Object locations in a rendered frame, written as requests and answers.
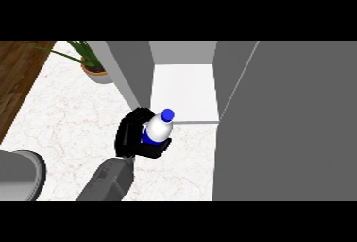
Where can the grey cabinet with white shelf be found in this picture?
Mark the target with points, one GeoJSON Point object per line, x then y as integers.
{"type": "Point", "coordinates": [183, 91]}

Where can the grey rounded object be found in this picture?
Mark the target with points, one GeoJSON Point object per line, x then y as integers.
{"type": "Point", "coordinates": [18, 176]}

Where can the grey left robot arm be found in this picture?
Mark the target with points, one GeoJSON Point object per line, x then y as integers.
{"type": "Point", "coordinates": [110, 180]}

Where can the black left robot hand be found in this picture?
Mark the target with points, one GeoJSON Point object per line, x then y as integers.
{"type": "Point", "coordinates": [127, 138]}

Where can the green plant in terracotta pot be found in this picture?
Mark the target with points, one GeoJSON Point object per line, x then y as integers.
{"type": "Point", "coordinates": [95, 70]}

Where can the white bottle with blue cap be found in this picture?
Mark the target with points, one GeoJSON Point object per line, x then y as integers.
{"type": "Point", "coordinates": [160, 128]}

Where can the dark grey cabinet door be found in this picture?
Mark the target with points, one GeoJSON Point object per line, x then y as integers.
{"type": "Point", "coordinates": [288, 126]}

